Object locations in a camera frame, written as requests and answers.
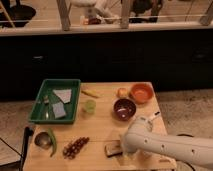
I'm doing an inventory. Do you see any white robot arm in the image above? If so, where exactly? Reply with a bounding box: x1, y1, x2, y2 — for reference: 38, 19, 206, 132
121, 116, 213, 170

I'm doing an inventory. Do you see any small green cup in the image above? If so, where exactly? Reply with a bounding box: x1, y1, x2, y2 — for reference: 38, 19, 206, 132
83, 100, 96, 114

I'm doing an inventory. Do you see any clear plastic cup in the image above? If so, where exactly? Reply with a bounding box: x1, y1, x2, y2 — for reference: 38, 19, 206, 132
140, 151, 154, 158

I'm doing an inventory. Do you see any small metal cup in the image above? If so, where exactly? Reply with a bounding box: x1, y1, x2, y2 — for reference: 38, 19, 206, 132
34, 132, 52, 149

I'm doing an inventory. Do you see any yellow banana toy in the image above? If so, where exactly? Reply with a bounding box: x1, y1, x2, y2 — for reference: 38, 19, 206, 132
81, 89, 100, 98

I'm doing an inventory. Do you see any apple toy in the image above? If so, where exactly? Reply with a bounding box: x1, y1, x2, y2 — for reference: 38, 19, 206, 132
117, 88, 128, 98

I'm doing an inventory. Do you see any dark purple bowl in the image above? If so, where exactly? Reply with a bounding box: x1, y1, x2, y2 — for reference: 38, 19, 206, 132
113, 99, 136, 121

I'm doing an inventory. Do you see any orange bowl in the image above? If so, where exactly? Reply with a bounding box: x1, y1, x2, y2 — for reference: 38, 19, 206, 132
130, 83, 154, 104

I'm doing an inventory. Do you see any grey cloth piece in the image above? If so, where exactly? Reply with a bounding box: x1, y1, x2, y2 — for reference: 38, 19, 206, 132
53, 89, 72, 103

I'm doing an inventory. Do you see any blue-grey sponge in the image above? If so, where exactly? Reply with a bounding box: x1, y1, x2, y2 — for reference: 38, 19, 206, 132
52, 102, 66, 119

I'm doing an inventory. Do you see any black and white brush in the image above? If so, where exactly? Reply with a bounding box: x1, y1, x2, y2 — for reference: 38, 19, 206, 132
148, 111, 160, 121

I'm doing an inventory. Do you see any small metal clip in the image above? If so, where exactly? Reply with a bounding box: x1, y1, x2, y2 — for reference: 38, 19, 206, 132
43, 96, 49, 104

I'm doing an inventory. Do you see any metal spoon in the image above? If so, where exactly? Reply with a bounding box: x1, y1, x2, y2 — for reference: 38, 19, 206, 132
45, 104, 49, 119

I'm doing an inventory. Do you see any green plastic tray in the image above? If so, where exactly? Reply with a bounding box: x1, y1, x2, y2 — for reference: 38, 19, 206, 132
29, 79, 81, 124

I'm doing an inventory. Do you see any brown grape bunch toy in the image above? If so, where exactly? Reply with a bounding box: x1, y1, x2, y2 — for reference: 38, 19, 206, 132
62, 137, 90, 159

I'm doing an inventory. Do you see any black clamp stand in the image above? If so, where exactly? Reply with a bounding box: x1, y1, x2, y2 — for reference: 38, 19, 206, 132
19, 127, 34, 171

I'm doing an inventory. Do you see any black cable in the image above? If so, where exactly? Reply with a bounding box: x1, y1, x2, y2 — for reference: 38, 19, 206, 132
175, 133, 194, 138

